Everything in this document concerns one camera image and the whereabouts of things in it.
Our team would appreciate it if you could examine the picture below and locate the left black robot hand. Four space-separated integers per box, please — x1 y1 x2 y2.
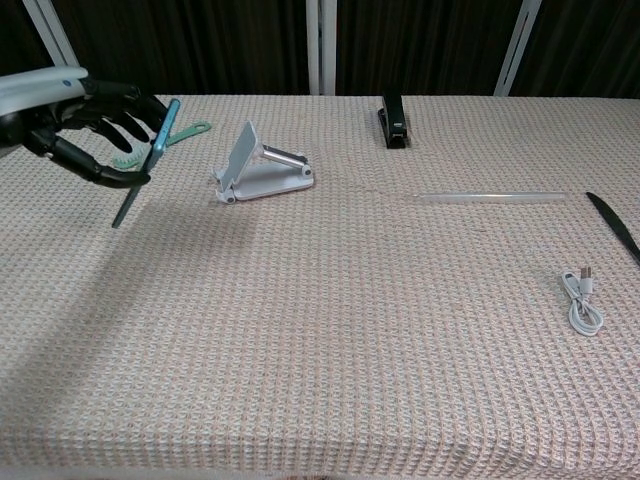
0 66 169 190

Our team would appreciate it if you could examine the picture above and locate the black smartphone with teal edge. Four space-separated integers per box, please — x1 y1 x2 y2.
110 98 181 230

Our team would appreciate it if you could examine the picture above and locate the white folding phone stand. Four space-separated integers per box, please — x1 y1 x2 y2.
209 119 316 205

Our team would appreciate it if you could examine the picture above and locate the black curtain panel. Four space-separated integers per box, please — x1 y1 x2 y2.
509 0 640 100
52 0 311 99
0 0 67 81
335 0 524 97

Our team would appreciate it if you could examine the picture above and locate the green plastic brush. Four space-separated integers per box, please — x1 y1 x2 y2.
111 120 213 169

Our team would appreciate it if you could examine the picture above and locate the black stapler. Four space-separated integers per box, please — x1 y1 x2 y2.
376 92 412 150

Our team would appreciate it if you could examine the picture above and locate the beige waffle-weave tablecloth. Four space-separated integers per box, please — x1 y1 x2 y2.
0 93 640 476

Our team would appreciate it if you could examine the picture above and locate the clear plastic straw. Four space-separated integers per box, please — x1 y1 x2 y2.
413 191 569 205

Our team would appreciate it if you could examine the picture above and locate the white metal frame post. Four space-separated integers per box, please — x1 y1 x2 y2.
22 0 92 95
493 0 544 97
305 0 338 96

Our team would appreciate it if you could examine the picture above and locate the coiled white USB cable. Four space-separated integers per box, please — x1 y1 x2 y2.
560 265 605 337

